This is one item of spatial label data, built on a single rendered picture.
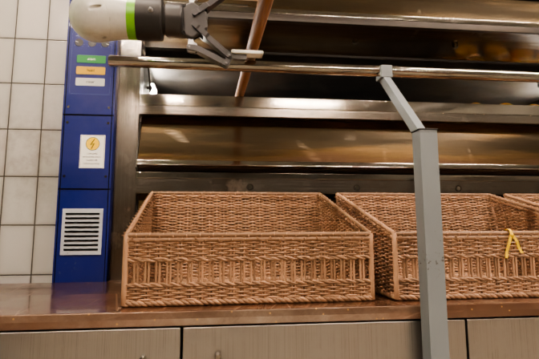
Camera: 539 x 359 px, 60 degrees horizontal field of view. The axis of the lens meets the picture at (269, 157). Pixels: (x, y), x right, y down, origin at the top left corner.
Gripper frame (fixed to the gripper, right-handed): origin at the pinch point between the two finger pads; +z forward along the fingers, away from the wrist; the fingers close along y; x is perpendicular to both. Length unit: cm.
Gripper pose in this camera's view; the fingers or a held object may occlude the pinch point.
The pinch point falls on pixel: (257, 25)
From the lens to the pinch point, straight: 108.0
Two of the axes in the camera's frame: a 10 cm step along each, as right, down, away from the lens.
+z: 9.9, 0.2, 1.3
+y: 0.0, 9.9, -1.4
